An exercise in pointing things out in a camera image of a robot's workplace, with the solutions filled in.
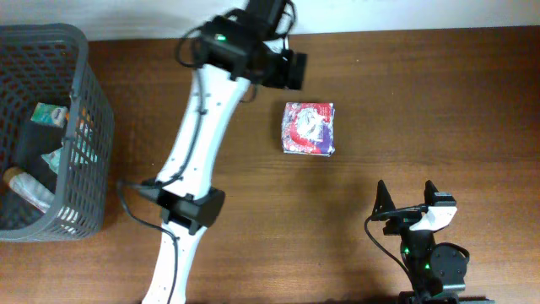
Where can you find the red purple tissue pack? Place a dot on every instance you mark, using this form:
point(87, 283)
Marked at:
point(307, 129)

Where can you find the teal small tissue pack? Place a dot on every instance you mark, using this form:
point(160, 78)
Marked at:
point(50, 115)

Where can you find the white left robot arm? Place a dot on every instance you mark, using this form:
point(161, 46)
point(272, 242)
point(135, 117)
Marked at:
point(183, 190)

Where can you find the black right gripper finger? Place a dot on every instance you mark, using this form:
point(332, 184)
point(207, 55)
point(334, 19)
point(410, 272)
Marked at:
point(434, 198)
point(383, 199)

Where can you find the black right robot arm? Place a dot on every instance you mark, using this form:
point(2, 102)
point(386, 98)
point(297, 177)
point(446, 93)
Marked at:
point(435, 271)

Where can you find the orange small tissue pack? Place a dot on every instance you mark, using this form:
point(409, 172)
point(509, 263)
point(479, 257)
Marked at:
point(86, 123)

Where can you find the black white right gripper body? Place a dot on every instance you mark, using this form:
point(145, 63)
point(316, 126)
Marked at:
point(405, 221)

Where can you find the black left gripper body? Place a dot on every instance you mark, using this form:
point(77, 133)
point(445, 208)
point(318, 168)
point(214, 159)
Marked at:
point(298, 70)

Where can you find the grey plastic basket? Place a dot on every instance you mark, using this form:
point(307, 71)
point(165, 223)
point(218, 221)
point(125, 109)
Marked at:
point(49, 64)

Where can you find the white cream tube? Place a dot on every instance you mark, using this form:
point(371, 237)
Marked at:
point(29, 188)

